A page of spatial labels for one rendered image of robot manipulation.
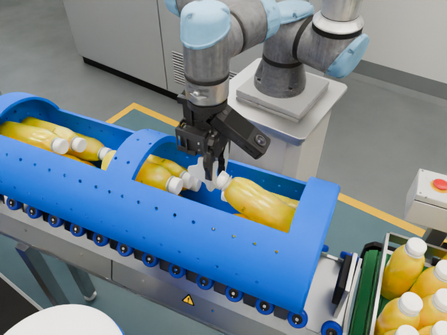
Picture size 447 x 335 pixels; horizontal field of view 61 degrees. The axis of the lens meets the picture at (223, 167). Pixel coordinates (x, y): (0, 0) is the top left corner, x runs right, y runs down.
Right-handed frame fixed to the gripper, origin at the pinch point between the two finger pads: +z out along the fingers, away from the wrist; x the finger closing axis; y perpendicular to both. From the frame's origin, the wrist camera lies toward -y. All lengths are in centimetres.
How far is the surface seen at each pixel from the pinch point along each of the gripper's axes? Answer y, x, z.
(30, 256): 72, 8, 63
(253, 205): -8.7, 2.6, 1.1
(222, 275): -6.9, 13.5, 12.0
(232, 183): -3.4, 0.9, -1.2
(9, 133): 58, 2, 5
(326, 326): -29.3, 9.4, 23.3
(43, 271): 72, 6, 75
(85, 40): 213, -190, 94
